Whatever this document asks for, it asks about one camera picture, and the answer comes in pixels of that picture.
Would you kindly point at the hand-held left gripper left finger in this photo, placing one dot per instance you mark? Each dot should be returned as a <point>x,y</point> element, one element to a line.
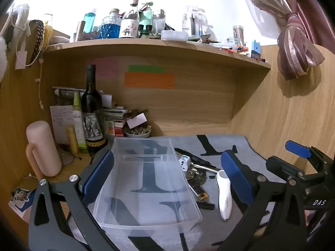
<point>99,174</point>

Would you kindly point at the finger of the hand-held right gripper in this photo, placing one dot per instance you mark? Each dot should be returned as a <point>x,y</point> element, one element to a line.
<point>282,167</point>
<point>297,149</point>

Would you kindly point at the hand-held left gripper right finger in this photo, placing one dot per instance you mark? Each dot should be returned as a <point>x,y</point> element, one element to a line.
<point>233,177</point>

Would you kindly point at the white handheld device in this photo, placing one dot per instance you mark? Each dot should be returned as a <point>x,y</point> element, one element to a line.
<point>224,196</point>

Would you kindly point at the metal tool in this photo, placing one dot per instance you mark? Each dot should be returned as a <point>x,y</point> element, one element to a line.
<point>196,174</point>

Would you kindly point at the black stick tool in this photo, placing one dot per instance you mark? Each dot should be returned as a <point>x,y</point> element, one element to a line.
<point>205,205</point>

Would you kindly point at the clear plastic storage bin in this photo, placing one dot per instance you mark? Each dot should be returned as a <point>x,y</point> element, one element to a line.
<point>146,177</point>

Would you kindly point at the white travel adapter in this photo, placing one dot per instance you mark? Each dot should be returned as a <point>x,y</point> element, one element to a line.
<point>184,162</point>

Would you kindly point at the grey printed mat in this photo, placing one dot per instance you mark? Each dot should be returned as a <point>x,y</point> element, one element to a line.
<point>222,146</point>

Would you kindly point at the black and gold lighter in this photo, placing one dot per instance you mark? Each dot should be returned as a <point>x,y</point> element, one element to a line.
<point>201,192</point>

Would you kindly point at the yellow tube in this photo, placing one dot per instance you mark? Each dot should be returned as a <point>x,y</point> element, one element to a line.
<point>71,141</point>

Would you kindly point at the green spray bottle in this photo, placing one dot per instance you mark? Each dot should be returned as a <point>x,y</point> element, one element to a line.
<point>78,125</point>

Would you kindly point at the white bowl of trinkets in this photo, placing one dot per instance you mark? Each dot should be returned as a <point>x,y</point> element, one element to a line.
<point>137,132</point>

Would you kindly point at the stack of books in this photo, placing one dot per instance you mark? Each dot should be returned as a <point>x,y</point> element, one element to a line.
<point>115,117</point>

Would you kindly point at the handwritten paper note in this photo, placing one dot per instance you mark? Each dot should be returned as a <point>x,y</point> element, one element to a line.
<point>61,123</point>

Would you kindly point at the white card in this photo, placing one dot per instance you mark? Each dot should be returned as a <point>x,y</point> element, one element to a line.
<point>136,120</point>

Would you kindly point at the dark wine bottle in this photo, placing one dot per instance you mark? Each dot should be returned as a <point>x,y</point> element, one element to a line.
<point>91,104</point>

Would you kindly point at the blue and white box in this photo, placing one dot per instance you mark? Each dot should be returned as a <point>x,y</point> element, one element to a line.
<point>22,207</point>

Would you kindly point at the pink striped curtain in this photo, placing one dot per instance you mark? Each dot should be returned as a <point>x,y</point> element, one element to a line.
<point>295,44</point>

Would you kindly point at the orange sticky note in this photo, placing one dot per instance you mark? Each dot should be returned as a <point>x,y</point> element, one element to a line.
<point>149,80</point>

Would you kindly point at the pink sticky note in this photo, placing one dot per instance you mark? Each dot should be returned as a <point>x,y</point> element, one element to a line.
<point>104,67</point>

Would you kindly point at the small blue box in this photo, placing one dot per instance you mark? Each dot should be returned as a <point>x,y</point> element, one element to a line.
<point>256,48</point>

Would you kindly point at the green sticky note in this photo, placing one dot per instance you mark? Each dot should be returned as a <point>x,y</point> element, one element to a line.
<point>146,68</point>

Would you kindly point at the empty glass jar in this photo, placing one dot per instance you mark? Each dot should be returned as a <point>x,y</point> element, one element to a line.
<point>238,35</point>

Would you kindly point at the white charger plug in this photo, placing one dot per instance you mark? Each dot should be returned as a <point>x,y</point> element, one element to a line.
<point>21,60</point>

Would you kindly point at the wooden shelf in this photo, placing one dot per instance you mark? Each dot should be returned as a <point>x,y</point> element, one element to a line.
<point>157,48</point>

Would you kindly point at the glass bottle of blue beads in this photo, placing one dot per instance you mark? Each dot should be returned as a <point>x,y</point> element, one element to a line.
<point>110,27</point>

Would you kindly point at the braided headband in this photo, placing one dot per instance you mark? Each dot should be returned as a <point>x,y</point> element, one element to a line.
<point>39,36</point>

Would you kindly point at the clear corked labelled bottle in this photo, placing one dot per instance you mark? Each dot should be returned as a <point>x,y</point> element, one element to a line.
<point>128,26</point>

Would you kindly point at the teal bottle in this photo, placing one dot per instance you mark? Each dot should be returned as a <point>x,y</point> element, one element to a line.
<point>89,22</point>

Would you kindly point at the white fluffy plush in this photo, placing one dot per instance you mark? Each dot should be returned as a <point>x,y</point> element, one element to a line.
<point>3,55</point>

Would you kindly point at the clear plastic box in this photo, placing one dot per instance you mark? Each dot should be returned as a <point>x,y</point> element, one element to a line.
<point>174,35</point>

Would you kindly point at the clear blister package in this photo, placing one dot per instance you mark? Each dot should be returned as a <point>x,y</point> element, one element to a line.
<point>195,21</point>

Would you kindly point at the mint green bottle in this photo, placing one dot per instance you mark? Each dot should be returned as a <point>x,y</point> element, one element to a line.
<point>145,18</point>

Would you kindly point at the glass jar with silver lid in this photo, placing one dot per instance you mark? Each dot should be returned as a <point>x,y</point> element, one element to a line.
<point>159,21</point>

